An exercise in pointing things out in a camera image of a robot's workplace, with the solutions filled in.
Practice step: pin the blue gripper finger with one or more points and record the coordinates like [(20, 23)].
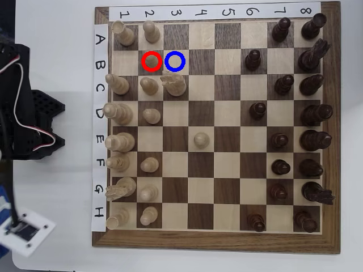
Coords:
[(4, 194), (2, 250)]

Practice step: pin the light wooden pawn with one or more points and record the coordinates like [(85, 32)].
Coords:
[(201, 140), (149, 216), (149, 165), (149, 86), (152, 61), (151, 116), (151, 32), (148, 193)]

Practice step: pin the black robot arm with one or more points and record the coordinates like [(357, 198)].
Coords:
[(27, 85)]

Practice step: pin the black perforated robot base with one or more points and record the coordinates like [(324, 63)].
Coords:
[(42, 154)]

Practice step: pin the light wooden rook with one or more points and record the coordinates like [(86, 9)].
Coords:
[(117, 218), (123, 34)]

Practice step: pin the white letter label strip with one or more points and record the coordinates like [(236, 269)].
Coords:
[(99, 127)]

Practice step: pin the light wooden knight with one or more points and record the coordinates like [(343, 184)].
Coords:
[(122, 188), (174, 85)]

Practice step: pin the light wooden bishop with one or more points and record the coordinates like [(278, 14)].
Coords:
[(119, 163), (119, 84)]

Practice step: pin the light wooden king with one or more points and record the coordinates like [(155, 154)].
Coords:
[(120, 141)]

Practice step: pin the light wooden queen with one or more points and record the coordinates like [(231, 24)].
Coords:
[(119, 113)]

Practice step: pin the wooden chessboard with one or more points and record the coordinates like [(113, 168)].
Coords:
[(227, 243)]

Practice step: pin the dark wooden pawn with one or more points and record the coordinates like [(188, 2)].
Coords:
[(257, 111), (280, 29), (278, 141), (278, 192), (252, 60), (280, 167), (256, 222), (283, 85)]

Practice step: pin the white number label strip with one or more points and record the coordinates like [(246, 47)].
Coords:
[(212, 11)]

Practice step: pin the dark wooden rook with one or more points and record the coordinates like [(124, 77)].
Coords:
[(305, 221), (313, 26)]

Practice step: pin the dark wooden bishop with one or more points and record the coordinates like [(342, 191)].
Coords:
[(310, 85), (310, 168)]

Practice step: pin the dark wooden knight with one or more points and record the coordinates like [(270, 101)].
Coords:
[(310, 58), (313, 192)]

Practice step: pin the dark wooden king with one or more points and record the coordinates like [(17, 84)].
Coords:
[(314, 140)]

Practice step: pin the dark wooden queen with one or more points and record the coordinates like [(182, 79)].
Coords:
[(314, 114)]

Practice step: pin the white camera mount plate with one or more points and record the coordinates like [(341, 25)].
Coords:
[(37, 226)]

